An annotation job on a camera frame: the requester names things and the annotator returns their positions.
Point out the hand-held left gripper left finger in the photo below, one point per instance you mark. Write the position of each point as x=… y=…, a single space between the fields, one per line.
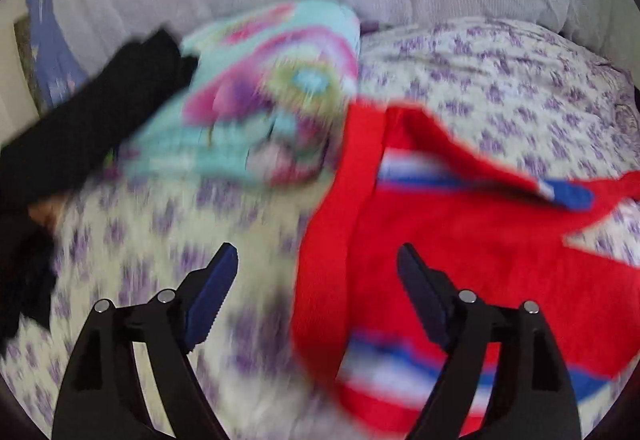
x=212 y=292

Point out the red pants with striped sides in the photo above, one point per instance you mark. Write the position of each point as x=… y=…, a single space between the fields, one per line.
x=425 y=220

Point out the purple floral bedsheet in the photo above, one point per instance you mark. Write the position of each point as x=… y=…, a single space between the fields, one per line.
x=500 y=70

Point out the folded teal pink printed cloth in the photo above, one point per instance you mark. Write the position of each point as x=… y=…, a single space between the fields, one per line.
x=260 y=85

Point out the blue cloth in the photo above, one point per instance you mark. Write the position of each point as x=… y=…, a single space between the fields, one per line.
x=52 y=45

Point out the black garment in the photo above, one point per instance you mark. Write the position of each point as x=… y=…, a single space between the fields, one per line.
x=90 y=120

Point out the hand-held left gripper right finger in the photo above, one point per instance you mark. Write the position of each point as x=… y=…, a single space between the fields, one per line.
x=425 y=300

